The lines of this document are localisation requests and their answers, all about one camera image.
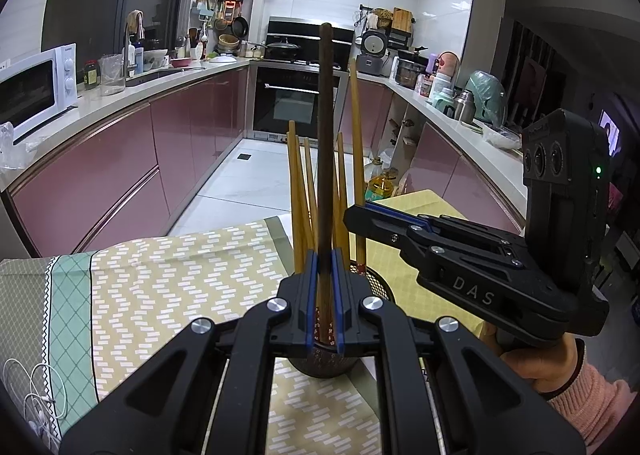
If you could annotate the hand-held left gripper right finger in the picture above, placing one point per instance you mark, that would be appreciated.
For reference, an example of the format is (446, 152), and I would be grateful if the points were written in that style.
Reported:
(338, 295)

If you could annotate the person's right forearm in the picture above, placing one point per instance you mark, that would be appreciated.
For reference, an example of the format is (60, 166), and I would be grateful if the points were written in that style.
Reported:
(595, 400)

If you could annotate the black mesh utensil holder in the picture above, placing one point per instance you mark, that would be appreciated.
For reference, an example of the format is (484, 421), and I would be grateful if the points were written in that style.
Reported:
(325, 365)

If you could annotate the hanging black frying pan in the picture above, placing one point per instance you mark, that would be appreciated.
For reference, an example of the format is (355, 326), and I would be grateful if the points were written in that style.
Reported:
(240, 27)

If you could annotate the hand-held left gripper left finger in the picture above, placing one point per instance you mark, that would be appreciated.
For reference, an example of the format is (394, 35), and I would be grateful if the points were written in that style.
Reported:
(311, 295)

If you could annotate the bundle of bamboo chopsticks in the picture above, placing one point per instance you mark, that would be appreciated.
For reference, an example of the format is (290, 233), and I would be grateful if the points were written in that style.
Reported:
(299, 215)

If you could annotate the black range hood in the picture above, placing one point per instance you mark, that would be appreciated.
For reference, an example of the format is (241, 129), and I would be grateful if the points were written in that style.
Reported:
(295, 27)

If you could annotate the pink base cabinet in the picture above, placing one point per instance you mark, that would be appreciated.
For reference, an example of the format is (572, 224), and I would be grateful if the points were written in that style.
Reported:
(125, 160)
(450, 175)

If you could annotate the dark sauce bottle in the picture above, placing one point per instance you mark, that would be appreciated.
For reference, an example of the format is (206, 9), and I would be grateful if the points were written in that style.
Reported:
(90, 77)

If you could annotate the white plate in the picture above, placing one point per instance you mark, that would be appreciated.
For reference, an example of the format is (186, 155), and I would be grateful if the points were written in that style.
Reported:
(223, 59)

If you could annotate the patterned patchwork tablecloth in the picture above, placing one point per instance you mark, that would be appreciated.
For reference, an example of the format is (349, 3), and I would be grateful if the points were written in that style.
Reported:
(165, 285)

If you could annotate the built-in black oven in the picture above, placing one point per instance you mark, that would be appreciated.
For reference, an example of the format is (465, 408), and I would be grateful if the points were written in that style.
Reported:
(285, 105)

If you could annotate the steel cooking pot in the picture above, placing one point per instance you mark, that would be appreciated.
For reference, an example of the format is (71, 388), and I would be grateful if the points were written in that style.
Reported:
(411, 72)

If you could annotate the wooden cutting board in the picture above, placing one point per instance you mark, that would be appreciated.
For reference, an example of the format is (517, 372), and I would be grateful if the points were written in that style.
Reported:
(401, 20)

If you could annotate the steel thermos flask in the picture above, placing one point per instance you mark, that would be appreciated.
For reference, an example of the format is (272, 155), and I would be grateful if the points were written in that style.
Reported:
(466, 107)

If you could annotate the blue soap bottle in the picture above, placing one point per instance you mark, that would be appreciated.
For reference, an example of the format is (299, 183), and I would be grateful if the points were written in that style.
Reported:
(140, 61)

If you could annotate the white microwave oven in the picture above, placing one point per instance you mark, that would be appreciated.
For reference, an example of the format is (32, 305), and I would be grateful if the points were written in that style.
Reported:
(30, 90)

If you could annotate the cooking oil bottle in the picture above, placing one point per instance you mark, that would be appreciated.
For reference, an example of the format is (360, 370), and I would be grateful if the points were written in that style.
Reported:
(380, 187)

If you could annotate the green bagged appliance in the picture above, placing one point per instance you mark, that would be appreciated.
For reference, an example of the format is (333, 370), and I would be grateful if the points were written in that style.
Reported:
(486, 95)

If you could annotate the dark brown chopstick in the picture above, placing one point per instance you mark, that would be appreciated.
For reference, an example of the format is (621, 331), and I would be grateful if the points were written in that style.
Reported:
(326, 160)

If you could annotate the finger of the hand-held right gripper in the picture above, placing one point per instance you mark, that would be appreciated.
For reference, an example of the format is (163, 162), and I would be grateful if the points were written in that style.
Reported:
(400, 215)
(380, 230)

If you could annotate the grey rice cooker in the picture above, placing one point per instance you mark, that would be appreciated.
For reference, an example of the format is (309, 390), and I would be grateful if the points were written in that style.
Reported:
(372, 52)

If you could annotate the steel kitchen faucet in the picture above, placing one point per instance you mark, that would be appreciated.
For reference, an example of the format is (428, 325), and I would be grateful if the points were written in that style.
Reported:
(131, 25)

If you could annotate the clear plastic bag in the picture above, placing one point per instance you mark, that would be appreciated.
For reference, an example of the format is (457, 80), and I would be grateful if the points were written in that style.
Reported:
(12, 150)

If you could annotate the pink bowl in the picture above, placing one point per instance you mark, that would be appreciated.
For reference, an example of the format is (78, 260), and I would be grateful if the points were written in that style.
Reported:
(181, 62)

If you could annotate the black wok with lid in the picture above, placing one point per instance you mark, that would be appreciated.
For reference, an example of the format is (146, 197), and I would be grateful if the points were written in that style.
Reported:
(282, 50)

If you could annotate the white soap bottle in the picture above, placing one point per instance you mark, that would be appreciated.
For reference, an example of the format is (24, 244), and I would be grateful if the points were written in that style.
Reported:
(131, 60)

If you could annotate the pink kettle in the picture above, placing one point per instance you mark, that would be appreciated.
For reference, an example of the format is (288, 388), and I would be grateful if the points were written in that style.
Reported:
(449, 65)

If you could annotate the person's right hand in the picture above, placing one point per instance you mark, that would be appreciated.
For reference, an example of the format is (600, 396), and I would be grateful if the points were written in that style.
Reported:
(540, 365)

